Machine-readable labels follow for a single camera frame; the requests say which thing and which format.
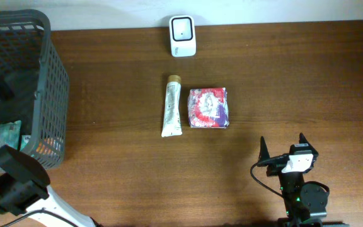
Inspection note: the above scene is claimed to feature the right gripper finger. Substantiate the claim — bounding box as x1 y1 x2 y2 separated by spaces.
258 136 270 162
299 132 313 148

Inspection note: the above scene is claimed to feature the red purple white packet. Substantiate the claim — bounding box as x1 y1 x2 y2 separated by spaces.
187 87 229 129

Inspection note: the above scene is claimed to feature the white tube with brown cap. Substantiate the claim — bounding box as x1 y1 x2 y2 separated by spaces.
161 75 182 137

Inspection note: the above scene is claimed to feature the teal wet wipes pack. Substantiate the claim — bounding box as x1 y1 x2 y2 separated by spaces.
0 120 21 149

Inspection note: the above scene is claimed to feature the orange small tissue pack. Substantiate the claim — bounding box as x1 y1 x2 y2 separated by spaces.
36 137 63 158

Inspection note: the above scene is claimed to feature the teal small tissue pack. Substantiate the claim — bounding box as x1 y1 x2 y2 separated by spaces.
20 135 31 151

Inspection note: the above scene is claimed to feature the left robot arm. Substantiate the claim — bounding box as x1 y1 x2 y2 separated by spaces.
0 137 100 227

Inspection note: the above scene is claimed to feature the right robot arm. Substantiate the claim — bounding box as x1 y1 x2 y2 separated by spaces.
250 133 348 227

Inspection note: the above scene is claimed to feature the grey plastic mesh basket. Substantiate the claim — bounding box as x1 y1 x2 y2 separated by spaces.
0 9 70 169

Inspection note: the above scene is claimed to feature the right black cable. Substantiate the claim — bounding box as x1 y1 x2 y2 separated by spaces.
249 154 289 199

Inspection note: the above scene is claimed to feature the black cable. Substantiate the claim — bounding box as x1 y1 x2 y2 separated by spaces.
249 154 289 199
0 208 80 227

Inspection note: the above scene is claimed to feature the left black cable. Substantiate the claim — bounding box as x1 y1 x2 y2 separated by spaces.
0 208 80 227

